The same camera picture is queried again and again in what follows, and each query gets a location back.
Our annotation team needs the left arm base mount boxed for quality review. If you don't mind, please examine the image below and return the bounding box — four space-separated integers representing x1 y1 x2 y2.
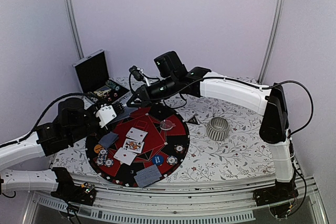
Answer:
50 167 97 206

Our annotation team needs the blue small blind button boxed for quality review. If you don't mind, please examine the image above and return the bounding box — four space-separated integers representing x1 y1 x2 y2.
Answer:
152 155 164 166

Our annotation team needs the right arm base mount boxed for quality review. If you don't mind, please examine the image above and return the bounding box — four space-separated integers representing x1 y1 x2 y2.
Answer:
253 186 299 219

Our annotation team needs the black triangular all-in button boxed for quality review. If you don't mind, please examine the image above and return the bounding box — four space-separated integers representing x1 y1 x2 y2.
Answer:
186 115 199 125

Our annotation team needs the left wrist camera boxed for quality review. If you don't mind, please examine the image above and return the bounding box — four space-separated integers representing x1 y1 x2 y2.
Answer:
95 105 117 128

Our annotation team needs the blue playing card deck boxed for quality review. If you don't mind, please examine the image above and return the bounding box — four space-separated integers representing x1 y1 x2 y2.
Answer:
109 107 137 124

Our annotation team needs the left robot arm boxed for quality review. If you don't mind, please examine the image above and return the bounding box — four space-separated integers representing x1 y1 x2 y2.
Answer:
1 93 124 201

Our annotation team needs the left aluminium post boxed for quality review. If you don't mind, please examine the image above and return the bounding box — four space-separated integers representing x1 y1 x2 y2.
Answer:
64 0 84 59

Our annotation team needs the orange big blind button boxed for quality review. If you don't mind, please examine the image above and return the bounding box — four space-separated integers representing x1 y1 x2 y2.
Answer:
94 144 104 154

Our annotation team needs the right aluminium post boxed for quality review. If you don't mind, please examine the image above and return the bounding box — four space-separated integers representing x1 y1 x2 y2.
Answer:
257 0 285 84

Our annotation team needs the blue white chip stack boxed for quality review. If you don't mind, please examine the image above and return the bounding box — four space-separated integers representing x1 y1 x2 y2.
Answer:
166 156 178 165

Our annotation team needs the aluminium post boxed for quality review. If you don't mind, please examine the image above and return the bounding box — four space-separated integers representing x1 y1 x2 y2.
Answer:
257 0 285 84
64 0 84 59

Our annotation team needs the aluminium front rail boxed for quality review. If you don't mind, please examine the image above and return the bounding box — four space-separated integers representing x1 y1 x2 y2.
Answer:
22 174 332 223

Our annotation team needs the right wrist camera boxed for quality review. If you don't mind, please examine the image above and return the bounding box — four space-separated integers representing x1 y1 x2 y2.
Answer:
129 66 151 87

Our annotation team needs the clear acrylic dealer button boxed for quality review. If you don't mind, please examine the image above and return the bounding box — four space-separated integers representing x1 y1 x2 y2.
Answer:
160 119 175 131

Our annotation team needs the chip row in case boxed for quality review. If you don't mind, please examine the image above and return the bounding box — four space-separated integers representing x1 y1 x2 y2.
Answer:
106 80 121 92

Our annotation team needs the spread blue chips pile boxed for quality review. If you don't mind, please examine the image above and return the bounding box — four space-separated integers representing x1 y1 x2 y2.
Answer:
96 149 108 166

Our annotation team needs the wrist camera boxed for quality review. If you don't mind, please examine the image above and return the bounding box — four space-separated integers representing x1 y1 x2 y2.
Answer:
129 66 151 87
95 105 117 128

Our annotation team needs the floral table cover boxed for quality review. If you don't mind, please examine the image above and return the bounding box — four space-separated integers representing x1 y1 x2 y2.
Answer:
53 95 276 183

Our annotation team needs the boxed card deck in case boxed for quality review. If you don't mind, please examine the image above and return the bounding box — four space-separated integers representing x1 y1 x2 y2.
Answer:
94 86 111 97

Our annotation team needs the round red black poker mat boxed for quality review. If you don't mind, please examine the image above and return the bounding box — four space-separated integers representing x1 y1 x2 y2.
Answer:
86 103 190 187

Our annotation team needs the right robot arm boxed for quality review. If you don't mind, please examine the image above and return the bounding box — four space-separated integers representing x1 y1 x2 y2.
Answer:
127 51 298 201

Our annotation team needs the single blue white chip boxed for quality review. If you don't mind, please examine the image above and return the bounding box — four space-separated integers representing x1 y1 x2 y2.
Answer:
104 159 114 167

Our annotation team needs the aluminium poker chip case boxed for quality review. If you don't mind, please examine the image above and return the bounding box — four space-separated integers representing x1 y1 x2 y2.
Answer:
72 49 130 103

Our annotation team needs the queen of spades card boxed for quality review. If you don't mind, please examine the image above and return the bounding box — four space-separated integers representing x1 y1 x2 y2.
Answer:
122 138 144 154

